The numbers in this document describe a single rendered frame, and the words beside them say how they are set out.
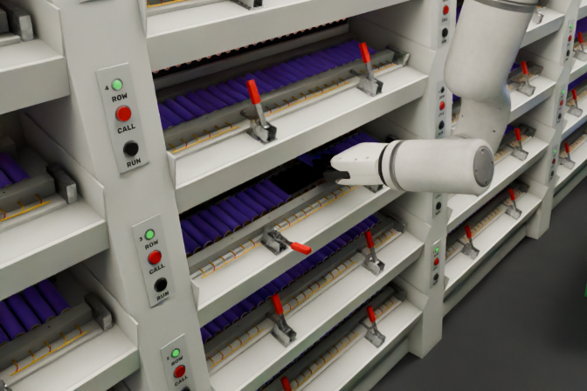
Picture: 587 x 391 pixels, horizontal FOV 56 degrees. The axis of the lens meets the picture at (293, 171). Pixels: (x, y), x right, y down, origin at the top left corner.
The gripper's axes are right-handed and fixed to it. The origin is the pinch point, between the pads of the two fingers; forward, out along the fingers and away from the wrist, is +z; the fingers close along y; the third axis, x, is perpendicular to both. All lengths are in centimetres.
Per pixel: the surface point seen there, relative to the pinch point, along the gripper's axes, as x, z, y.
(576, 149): 44, 7, -135
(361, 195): 7.5, -3.8, -3.1
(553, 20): -10, -11, -85
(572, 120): 27, -1, -115
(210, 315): 11.0, -3.7, 34.9
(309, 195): 3.3, -1.3, 7.4
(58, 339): 4, 2, 54
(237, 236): 3.2, -1.0, 24.5
